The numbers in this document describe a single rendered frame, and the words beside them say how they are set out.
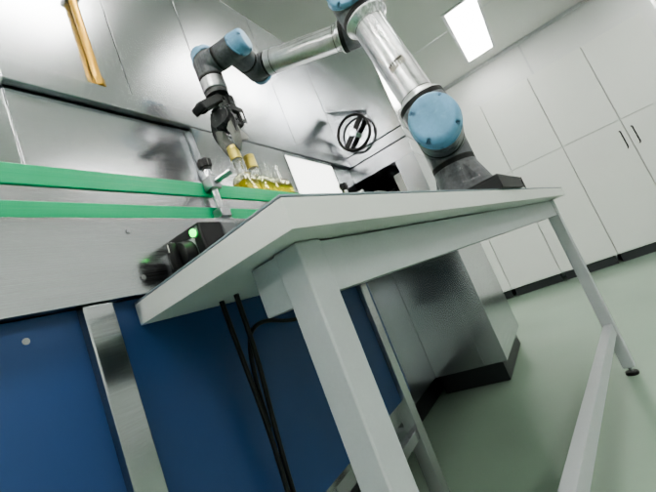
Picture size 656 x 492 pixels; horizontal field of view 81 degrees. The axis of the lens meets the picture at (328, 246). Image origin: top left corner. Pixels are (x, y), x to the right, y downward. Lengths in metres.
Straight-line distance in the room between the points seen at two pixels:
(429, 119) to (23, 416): 0.86
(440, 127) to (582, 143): 3.93
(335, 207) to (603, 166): 4.47
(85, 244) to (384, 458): 0.46
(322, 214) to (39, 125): 0.83
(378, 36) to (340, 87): 1.33
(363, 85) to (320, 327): 2.02
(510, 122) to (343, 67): 2.82
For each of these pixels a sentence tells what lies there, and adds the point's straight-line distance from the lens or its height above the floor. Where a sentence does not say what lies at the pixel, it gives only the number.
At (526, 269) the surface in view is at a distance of 4.79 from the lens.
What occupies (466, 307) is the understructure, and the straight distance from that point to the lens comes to 2.08.
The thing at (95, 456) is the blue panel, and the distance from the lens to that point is 0.58.
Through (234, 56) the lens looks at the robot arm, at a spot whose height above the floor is 1.44.
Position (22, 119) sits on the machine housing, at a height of 1.25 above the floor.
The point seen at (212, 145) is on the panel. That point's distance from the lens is 1.36.
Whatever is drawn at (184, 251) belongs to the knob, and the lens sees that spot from 0.61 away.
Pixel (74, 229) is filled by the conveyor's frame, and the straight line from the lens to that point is 0.62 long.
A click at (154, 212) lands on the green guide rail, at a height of 0.90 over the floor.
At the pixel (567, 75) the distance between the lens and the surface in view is 4.97.
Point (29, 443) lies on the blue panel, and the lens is 0.56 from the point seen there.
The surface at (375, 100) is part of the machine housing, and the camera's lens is 2.28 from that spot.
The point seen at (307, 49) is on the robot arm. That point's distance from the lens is 1.33.
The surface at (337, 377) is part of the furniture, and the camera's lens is 0.41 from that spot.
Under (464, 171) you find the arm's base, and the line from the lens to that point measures 1.05.
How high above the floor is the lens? 0.64
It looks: 9 degrees up
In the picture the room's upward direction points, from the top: 22 degrees counter-clockwise
